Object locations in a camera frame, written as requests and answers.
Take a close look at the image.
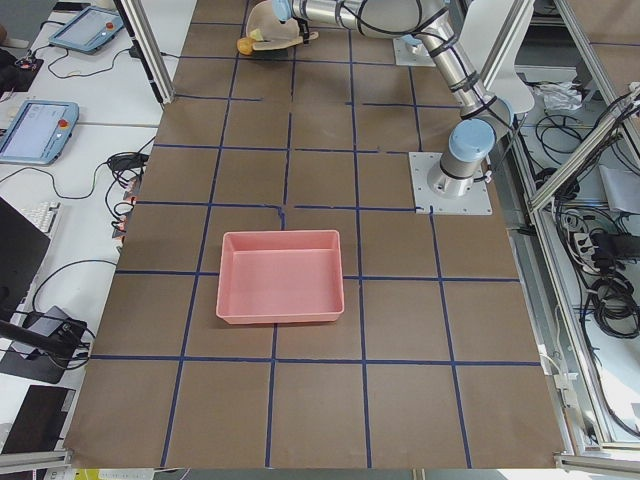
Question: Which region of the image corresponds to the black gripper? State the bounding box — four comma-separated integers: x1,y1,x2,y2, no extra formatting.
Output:
295,18,309,44

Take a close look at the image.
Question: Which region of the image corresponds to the beige plastic dustpan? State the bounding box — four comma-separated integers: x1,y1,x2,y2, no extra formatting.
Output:
245,1,319,52

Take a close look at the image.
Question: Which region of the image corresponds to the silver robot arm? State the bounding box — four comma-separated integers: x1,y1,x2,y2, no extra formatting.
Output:
272,0,458,48
336,1,511,199

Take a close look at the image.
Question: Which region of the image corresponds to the pink plastic bin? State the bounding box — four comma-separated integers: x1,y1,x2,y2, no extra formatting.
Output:
216,230,345,325

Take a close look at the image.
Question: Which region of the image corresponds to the pale torn bread chunk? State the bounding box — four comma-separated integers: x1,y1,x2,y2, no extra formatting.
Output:
250,29,264,42

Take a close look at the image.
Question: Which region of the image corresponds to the brown potato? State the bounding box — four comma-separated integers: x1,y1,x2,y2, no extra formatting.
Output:
236,37,255,56

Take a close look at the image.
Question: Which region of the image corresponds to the blue teach pendant far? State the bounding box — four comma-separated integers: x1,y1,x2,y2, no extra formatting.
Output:
49,6,124,54

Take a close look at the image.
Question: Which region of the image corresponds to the blue teach pendant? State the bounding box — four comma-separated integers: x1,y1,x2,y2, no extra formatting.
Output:
49,6,124,54
1,100,80,165

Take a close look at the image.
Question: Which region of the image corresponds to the crumpled white paper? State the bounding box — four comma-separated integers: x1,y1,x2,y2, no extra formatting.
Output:
534,82,582,111

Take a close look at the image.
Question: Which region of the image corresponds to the blue teach pendant near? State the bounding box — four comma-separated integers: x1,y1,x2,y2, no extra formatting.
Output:
1,100,80,165

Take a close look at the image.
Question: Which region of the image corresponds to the white power strip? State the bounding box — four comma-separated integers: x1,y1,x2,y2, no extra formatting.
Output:
570,232,598,275

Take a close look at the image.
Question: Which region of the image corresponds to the black laptop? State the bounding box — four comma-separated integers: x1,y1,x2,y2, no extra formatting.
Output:
0,199,50,321

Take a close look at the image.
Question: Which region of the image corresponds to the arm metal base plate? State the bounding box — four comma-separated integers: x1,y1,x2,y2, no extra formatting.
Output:
393,38,435,67
409,152,493,216

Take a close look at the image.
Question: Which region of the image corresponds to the aluminium frame post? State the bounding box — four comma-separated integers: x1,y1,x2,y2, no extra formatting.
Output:
114,0,175,105

